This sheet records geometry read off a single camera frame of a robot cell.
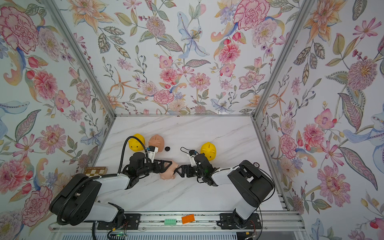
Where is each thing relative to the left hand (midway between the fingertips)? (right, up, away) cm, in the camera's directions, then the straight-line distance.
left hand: (169, 162), depth 86 cm
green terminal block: (+3, -26, -13) cm, 29 cm away
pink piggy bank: (-9, +12, +9) cm, 17 cm away
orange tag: (+11, -26, -11) cm, 30 cm away
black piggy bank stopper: (-4, +6, +15) cm, 16 cm away
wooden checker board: (-44, -6, +2) cm, 45 cm away
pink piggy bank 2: (+1, -5, -5) cm, 7 cm away
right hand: (+7, -4, +3) cm, 8 cm away
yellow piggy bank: (-22, +9, +7) cm, 25 cm away
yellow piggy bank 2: (+24, +6, +3) cm, 25 cm away
